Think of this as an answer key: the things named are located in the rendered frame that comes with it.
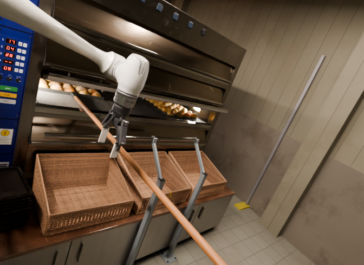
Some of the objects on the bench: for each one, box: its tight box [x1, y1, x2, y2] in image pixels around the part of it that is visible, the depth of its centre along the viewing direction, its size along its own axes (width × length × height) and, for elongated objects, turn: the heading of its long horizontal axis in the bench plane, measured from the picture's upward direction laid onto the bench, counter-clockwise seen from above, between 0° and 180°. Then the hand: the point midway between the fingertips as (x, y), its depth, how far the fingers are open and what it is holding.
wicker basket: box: [32, 153, 134, 237], centre depth 160 cm, size 49×56×28 cm
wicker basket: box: [165, 151, 227, 201], centre depth 245 cm, size 49×56×28 cm
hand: (107, 147), depth 99 cm, fingers open, 13 cm apart
